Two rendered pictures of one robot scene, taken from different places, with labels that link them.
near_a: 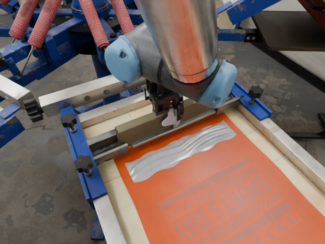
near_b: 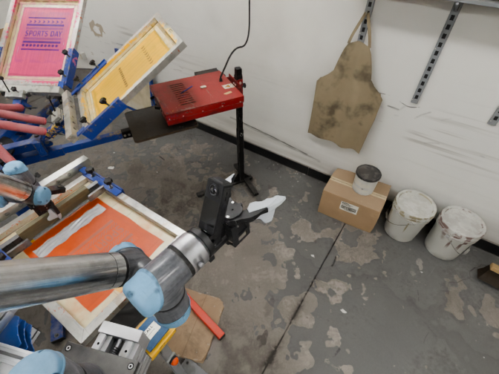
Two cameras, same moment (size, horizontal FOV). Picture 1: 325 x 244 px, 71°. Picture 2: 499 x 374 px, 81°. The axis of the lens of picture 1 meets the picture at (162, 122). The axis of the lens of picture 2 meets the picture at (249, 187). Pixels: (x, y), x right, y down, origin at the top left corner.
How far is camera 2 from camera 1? 110 cm
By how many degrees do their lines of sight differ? 19
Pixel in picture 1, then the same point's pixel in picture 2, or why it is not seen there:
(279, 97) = (203, 161)
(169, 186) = (63, 251)
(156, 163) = (53, 243)
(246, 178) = (110, 230)
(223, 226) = not seen: hidden behind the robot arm
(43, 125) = not seen: outside the picture
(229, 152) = (101, 220)
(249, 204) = (111, 241)
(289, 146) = (132, 205)
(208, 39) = (15, 188)
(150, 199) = not seen: hidden behind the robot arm
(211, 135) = (89, 215)
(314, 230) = (142, 240)
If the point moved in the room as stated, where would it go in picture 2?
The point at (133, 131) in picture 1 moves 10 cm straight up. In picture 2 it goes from (29, 230) to (16, 217)
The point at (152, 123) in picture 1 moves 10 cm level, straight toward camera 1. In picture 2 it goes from (41, 222) to (44, 237)
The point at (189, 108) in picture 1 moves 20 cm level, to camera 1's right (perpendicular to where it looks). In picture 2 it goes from (65, 204) to (107, 191)
